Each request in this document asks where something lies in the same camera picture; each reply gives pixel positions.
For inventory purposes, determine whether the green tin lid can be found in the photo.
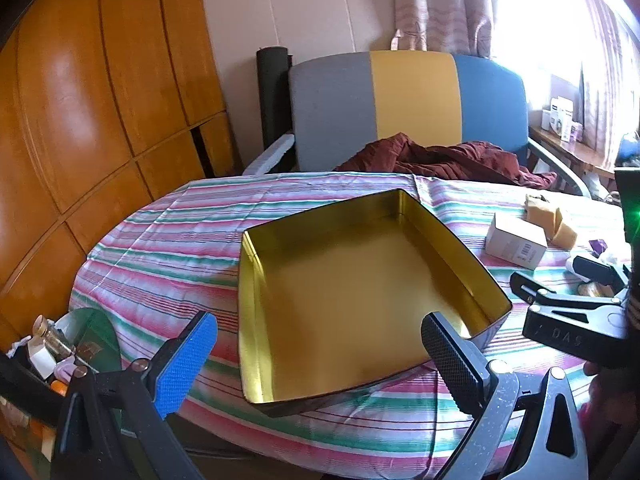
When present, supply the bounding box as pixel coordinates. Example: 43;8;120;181
59;307;122;376

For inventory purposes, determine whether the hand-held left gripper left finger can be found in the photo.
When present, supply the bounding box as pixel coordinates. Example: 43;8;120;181
50;310;218;480

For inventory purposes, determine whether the patterned curtain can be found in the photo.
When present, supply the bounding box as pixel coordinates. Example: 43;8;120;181
580;0;640;136
392;0;496;56

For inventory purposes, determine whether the white carton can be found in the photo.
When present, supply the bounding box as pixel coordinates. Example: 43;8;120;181
542;97;576;141

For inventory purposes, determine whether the wooden wardrobe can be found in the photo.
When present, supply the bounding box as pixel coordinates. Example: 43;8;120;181
0;0;238;356

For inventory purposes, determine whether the grey yellow blue chair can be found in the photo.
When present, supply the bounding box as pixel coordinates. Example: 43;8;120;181
242;50;593;197

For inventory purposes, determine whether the cream cardboard box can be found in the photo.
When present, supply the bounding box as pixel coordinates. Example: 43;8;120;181
486;212;549;268

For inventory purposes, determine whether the tan sponge block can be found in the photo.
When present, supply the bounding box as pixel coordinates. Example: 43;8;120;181
524;192;563;238
549;220;578;250

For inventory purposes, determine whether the gold metal tin box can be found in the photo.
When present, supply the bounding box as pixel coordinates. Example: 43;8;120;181
237;189;513;418

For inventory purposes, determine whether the pink plastic item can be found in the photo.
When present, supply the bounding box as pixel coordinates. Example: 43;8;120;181
52;362;89;382

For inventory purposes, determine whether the glass bottle gold cap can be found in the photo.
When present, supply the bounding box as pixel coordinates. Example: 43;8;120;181
32;315;76;362

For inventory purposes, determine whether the wooden side table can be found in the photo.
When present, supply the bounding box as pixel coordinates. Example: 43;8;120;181
529;125;617;177

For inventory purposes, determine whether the person's right hand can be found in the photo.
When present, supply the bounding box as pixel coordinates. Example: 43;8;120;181
581;360;640;453

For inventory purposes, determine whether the small white box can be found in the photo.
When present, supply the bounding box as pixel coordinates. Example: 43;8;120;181
27;345;57;382

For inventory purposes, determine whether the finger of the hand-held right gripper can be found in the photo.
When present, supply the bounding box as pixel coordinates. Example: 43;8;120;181
572;255;632;287
510;271;627;312

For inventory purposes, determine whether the maroon garment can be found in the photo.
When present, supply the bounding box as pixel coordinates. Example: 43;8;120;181
334;132;558;191

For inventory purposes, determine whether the black rolled mat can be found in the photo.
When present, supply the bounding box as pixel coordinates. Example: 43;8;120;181
256;47;296;171

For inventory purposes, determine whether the striped tablecloth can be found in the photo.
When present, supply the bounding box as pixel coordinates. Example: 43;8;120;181
69;172;640;466

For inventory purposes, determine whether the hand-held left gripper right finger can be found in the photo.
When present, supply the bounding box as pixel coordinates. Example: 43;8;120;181
421;311;588;480

